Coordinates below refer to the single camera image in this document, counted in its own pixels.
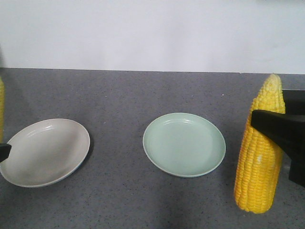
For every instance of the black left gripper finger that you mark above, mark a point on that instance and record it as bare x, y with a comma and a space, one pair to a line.
4, 151

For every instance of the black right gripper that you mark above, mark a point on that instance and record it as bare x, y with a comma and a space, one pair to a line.
288, 132

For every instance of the yellow corn cob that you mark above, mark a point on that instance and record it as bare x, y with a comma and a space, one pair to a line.
260, 159
2, 101

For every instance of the black induction cooktop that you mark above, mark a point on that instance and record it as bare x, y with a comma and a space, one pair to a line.
294, 102

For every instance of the white round plate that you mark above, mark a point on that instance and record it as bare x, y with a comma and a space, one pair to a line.
45, 153

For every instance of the mint green round plate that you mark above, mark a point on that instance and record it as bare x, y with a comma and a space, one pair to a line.
184, 145

